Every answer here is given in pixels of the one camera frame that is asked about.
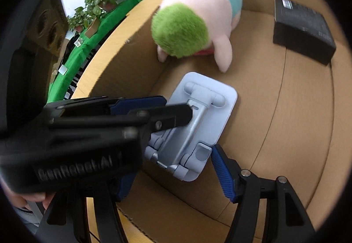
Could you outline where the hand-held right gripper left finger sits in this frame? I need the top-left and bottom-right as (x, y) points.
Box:
(37, 170), (138, 243)

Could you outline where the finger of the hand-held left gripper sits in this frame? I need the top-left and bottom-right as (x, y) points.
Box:
(108, 95), (168, 117)
(128, 103), (193, 133)

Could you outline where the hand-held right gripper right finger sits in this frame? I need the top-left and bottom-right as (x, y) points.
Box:
(211, 144), (317, 243)

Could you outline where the light blue phone stand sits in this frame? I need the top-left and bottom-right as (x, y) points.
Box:
(144, 72), (238, 182)

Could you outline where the large cardboard box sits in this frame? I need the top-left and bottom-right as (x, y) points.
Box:
(72, 0), (352, 243)

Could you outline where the teal pink green plush toy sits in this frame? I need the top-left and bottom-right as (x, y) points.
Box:
(151, 0), (243, 73)

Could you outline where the person's left hand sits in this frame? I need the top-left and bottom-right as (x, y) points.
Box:
(11, 191), (55, 211)

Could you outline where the green cloth table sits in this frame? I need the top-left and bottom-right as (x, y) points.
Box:
(47, 0), (143, 103)

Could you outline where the small open cardboard box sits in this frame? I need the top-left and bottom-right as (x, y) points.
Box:
(86, 18), (100, 38)

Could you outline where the black cloth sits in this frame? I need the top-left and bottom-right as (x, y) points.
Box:
(64, 33), (81, 60)

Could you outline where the small potted plant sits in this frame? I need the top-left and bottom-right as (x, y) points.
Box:
(67, 6), (89, 33)

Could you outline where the black rectangular box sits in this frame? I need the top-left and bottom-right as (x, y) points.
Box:
(273, 0), (337, 66)

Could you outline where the dark table frame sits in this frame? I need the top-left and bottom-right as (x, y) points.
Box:
(65, 47), (94, 100)

